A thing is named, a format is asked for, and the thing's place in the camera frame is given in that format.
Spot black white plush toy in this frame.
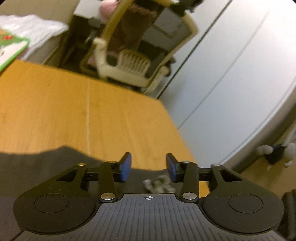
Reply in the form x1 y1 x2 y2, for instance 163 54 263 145
255 143 295 171

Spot brown garment on chair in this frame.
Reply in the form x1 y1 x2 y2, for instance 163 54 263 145
108 1 163 54

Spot dark grey knit garment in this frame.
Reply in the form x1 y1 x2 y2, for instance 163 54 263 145
1 147 187 240

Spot beige mesh office chair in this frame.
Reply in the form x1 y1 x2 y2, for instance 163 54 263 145
80 1 200 95

